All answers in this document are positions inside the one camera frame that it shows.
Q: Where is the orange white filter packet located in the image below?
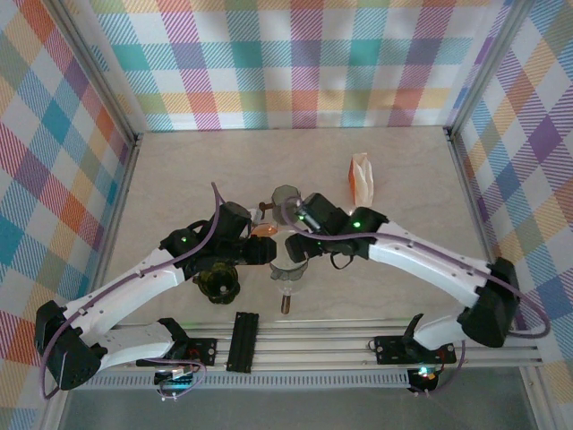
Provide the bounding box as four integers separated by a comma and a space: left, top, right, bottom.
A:
346, 151, 376, 208

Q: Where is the grey glass cup wooden handle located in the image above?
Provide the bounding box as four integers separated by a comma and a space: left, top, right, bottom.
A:
258, 184, 305, 225

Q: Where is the clear glass cup wooden handle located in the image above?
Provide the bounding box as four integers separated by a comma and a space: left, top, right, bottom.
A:
272, 272, 305, 316

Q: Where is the olive green coffee dripper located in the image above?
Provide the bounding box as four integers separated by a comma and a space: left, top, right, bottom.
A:
192, 262, 243, 306

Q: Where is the black controller board green light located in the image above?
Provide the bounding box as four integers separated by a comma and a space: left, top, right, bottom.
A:
154, 365, 198, 395
406, 365, 442, 395

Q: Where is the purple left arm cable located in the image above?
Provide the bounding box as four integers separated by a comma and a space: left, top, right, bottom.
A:
38, 181, 225, 402

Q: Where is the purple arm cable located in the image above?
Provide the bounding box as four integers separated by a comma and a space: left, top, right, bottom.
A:
279, 196, 552, 398
38, 181, 225, 402

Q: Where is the black rail bracket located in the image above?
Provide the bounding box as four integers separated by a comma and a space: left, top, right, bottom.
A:
225, 311, 261, 375

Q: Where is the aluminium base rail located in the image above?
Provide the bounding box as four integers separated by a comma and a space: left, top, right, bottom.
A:
96, 322, 545, 373

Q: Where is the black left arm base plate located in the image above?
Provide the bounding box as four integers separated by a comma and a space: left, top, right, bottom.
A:
135, 336, 218, 369

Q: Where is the aluminium side rail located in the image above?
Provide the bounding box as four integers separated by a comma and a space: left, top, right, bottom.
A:
42, 132, 144, 430
445, 128, 559, 430

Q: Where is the grey slotted cable duct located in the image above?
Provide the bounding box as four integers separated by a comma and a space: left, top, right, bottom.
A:
84, 369, 411, 391

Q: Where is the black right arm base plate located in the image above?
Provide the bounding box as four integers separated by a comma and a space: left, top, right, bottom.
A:
373, 334, 458, 366

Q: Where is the aluminium frame post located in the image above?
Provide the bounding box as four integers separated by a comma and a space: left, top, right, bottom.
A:
48, 0, 142, 147
445, 0, 536, 135

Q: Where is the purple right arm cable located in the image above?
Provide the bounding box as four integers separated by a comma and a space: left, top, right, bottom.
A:
279, 196, 552, 398

